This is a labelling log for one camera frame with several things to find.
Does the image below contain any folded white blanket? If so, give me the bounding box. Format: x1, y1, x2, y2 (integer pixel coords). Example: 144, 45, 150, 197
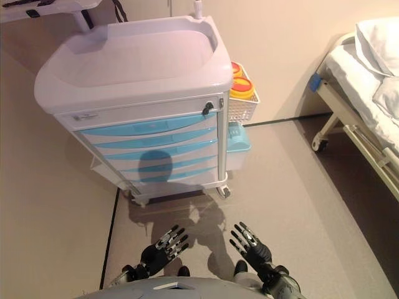
372, 76, 399, 116

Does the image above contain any grey cart caster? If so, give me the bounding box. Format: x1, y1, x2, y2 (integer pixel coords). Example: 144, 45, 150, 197
218, 183, 233, 199

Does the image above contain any cart drawer label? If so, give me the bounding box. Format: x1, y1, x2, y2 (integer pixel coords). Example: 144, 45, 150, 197
72, 113, 99, 123

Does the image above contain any white cart side bin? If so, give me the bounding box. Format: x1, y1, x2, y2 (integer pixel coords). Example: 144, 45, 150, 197
90, 154, 110, 185

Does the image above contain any silver robot torso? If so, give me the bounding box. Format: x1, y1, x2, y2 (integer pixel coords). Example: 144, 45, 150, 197
73, 275, 272, 299

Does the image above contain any white bed caster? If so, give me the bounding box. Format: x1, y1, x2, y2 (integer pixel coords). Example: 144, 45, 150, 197
312, 136, 330, 153

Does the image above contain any black strap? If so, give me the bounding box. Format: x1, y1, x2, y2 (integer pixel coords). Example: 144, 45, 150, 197
113, 0, 127, 21

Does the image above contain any white pillow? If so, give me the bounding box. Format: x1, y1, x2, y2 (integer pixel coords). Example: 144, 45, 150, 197
355, 17, 399, 77

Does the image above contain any white medical cart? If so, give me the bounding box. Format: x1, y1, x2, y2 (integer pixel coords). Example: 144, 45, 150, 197
33, 14, 233, 207

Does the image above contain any white wire basket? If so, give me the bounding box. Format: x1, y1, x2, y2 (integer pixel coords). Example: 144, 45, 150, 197
227, 67, 261, 123

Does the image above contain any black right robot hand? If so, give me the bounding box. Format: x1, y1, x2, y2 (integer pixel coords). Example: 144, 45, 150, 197
229, 221, 274, 272

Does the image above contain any cream hospital bed frame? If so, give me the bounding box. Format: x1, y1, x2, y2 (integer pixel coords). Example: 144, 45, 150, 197
311, 31, 399, 201

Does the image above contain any white bed mattress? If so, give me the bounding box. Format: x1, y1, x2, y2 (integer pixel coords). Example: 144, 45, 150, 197
324, 46, 399, 156

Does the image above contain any white pole holder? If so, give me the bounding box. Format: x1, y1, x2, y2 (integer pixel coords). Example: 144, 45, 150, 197
192, 0, 204, 20

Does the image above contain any blue bed clip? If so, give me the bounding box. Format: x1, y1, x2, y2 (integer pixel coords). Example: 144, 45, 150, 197
309, 73, 322, 93

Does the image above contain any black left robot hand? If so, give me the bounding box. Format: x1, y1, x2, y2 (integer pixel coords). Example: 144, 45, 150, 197
140, 224, 190, 277

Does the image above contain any silver right robot leg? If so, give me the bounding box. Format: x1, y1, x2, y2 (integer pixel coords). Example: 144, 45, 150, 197
233, 260, 260, 285

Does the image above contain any white lockable cart drawer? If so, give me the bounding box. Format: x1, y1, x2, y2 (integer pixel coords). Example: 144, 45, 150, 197
54, 95, 219, 132

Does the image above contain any blue lid waste bin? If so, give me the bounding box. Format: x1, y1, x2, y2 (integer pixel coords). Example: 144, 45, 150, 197
225, 121, 252, 172

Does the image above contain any white overbed table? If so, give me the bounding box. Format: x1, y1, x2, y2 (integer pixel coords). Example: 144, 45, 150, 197
0, 0, 104, 32

